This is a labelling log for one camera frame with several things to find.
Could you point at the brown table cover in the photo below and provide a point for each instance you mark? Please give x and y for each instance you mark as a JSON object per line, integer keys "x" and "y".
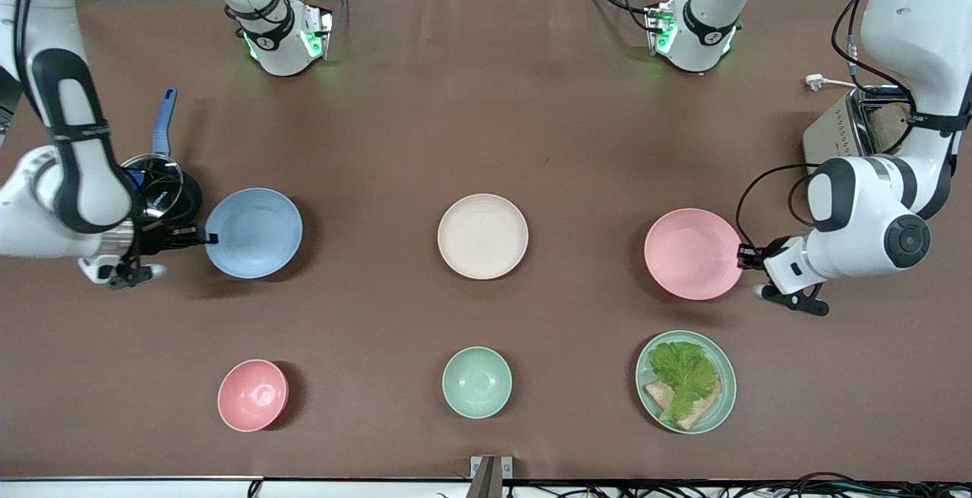
{"x": 380, "y": 141}

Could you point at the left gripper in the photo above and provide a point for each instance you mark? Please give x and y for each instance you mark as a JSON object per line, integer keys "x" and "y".
{"x": 752, "y": 257}

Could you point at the flat brown bread slice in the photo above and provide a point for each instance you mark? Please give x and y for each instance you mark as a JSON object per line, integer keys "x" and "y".
{"x": 702, "y": 411}

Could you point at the white table edge strip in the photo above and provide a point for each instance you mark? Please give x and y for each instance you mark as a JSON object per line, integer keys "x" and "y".
{"x": 114, "y": 488}

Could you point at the round crusty bread slice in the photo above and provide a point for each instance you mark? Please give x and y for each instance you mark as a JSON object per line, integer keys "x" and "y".
{"x": 888, "y": 126}

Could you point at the small deep green bowl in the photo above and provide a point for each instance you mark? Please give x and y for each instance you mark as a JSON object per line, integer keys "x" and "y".
{"x": 477, "y": 382}

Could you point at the blue shallow bowl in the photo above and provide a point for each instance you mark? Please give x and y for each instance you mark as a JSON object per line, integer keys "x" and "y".
{"x": 254, "y": 232}

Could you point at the pink shallow bowl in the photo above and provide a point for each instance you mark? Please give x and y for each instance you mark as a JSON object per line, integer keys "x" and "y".
{"x": 691, "y": 255}

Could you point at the green plate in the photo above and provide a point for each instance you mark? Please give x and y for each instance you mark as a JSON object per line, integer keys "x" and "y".
{"x": 725, "y": 399}

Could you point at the white power plug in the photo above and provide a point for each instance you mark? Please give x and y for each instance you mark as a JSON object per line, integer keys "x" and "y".
{"x": 815, "y": 82}

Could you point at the beige shallow bowl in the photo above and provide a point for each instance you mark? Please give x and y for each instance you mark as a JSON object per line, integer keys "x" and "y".
{"x": 483, "y": 236}

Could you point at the beige and chrome toaster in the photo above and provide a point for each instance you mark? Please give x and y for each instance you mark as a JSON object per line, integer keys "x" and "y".
{"x": 831, "y": 137}

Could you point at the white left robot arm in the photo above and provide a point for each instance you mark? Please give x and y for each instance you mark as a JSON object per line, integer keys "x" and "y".
{"x": 858, "y": 217}

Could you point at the metal camera mount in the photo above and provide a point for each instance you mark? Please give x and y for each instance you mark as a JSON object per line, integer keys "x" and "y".
{"x": 490, "y": 475}

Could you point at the glass lid with blue knob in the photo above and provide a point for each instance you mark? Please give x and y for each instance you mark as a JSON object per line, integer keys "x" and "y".
{"x": 156, "y": 183}

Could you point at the green lettuce leaf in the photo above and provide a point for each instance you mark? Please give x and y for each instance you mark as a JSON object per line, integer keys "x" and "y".
{"x": 683, "y": 373}

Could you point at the small deep pink bowl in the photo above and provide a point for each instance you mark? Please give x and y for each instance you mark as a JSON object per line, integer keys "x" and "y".
{"x": 252, "y": 395}

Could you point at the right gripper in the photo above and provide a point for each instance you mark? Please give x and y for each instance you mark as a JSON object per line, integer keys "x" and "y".
{"x": 162, "y": 239}

